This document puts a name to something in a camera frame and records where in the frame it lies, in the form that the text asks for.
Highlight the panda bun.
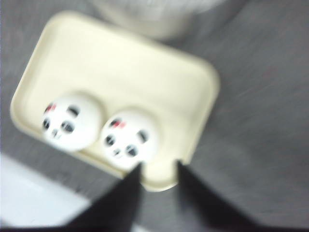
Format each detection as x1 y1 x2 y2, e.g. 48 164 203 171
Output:
42 92 105 152
100 109 161 171

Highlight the beige plastic tray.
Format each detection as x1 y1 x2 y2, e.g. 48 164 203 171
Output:
10 11 220 192

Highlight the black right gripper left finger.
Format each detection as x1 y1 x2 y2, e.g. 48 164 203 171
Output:
64 163 142 232

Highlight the stainless steel steamer pot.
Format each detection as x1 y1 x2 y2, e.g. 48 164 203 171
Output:
91 0 219 40

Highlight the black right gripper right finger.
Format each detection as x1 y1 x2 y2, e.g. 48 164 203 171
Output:
177 160 264 232

